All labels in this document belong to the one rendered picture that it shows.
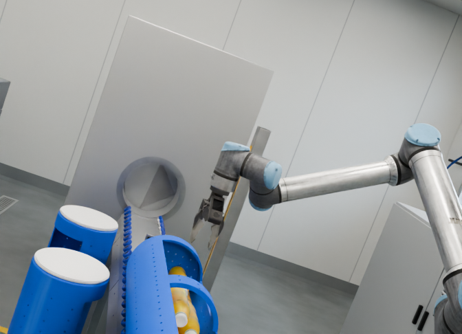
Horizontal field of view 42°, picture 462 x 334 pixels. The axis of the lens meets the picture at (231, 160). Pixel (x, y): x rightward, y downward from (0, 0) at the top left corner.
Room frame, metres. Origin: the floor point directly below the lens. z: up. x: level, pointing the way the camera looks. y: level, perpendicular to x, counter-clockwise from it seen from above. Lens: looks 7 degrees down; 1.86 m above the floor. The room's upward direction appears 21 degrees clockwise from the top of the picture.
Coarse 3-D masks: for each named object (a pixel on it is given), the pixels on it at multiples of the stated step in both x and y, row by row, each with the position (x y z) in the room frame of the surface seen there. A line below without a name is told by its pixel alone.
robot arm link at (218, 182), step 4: (212, 176) 2.03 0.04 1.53; (216, 176) 2.01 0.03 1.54; (212, 180) 2.02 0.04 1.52; (216, 180) 2.01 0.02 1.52; (220, 180) 2.01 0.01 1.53; (224, 180) 2.00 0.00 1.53; (228, 180) 2.01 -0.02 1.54; (212, 184) 2.02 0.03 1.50; (216, 184) 2.01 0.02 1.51; (220, 184) 2.00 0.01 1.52; (224, 184) 2.00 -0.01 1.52; (228, 184) 2.01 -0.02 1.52; (232, 184) 2.02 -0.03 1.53; (216, 188) 2.02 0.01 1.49; (220, 188) 2.00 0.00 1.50; (224, 188) 2.01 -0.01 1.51; (228, 188) 2.01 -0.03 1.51; (232, 188) 2.03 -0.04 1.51
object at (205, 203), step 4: (212, 188) 2.02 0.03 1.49; (212, 192) 2.07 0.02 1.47; (216, 192) 2.01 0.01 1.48; (220, 192) 2.01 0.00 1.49; (224, 192) 2.02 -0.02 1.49; (228, 192) 2.03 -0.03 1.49; (220, 196) 2.04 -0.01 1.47; (204, 200) 2.07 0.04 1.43; (208, 200) 2.07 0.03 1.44; (204, 204) 2.03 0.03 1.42; (208, 204) 2.02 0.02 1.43; (200, 208) 2.09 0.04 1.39; (204, 208) 2.01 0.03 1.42; (208, 208) 2.01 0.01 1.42; (204, 212) 2.01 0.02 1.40; (204, 216) 2.01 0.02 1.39; (204, 220) 2.02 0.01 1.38
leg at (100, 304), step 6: (108, 282) 3.26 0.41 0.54; (108, 288) 3.27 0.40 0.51; (108, 294) 3.27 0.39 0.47; (102, 300) 3.27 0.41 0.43; (96, 306) 3.26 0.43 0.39; (102, 306) 3.27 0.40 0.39; (96, 312) 3.26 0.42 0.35; (96, 318) 3.27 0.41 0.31; (90, 324) 3.26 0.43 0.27; (96, 324) 3.27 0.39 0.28; (90, 330) 3.26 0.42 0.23
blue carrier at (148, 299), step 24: (168, 240) 2.14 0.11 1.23; (144, 264) 1.95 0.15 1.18; (168, 264) 2.20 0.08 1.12; (192, 264) 2.22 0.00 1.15; (144, 288) 1.75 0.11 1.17; (168, 288) 1.70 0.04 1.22; (192, 288) 1.76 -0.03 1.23; (144, 312) 1.60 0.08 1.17; (168, 312) 1.54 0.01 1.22; (216, 312) 1.78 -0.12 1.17
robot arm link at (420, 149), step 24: (408, 144) 2.08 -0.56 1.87; (432, 144) 2.04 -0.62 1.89; (432, 168) 1.98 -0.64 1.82; (432, 192) 1.93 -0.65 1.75; (432, 216) 1.89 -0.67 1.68; (456, 216) 1.85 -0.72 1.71; (456, 240) 1.80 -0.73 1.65; (456, 264) 1.75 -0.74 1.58; (456, 288) 1.69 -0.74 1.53; (456, 312) 1.68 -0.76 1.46
